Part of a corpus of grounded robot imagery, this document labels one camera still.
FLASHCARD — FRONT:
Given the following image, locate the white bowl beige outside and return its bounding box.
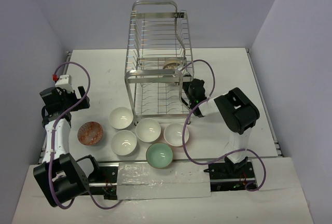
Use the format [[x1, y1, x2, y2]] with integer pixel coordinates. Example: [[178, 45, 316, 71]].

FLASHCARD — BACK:
[[162, 58, 184, 70]]

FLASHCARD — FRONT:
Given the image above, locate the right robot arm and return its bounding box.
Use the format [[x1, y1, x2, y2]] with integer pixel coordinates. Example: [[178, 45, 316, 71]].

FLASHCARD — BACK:
[[182, 79, 260, 178]]

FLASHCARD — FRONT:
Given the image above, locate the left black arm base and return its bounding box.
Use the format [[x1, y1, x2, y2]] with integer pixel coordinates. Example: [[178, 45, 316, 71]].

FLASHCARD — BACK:
[[88, 164, 118, 200]]

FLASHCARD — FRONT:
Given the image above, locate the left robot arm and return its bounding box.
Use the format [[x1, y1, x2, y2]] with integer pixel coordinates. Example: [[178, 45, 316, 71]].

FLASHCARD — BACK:
[[33, 86, 101, 209]]

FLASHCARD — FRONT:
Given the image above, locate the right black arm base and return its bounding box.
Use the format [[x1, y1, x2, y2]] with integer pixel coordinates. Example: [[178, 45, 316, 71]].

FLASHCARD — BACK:
[[204, 157, 257, 192]]

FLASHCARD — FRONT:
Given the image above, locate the steel two-tier dish rack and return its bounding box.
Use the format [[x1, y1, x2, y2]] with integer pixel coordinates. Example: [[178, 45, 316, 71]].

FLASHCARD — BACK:
[[124, 0, 195, 124]]

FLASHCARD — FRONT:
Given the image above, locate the white bowl pink rim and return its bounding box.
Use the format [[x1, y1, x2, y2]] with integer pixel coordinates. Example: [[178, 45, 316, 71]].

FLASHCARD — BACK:
[[163, 123, 184, 147]]

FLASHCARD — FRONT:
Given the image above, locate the red patterned bowl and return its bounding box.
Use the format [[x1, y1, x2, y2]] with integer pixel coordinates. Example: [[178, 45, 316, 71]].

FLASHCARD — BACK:
[[77, 121, 104, 146]]

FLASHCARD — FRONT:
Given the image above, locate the pale green bowl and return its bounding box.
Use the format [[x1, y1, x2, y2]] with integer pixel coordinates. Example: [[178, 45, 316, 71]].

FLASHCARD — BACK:
[[146, 143, 173, 169]]

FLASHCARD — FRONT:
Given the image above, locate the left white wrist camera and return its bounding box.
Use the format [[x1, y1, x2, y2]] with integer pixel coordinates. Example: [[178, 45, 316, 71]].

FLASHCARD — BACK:
[[55, 75, 74, 93]]

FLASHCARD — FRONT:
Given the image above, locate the aluminium table edge rail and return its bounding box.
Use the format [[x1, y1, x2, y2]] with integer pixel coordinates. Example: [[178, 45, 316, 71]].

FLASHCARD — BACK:
[[37, 51, 72, 164]]

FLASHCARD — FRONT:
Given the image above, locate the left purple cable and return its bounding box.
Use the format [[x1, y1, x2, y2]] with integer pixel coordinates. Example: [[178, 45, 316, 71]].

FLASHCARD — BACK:
[[53, 62, 122, 209]]

